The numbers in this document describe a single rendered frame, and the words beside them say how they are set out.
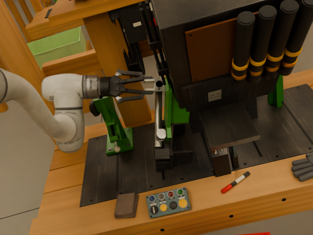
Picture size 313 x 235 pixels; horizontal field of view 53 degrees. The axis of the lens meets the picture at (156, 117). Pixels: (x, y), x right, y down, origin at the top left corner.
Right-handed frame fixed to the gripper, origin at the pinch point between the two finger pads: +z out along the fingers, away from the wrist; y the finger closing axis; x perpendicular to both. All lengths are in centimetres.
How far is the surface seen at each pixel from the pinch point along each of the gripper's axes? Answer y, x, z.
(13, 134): 4, 243, -140
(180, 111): -11.1, -5.5, 9.2
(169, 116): -13.0, -5.4, 4.9
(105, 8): 27.0, -8.4, -17.1
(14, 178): -41, 188, -119
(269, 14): 2, -55, 22
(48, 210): -47, 20, -44
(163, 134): -19.1, 0.2, 2.9
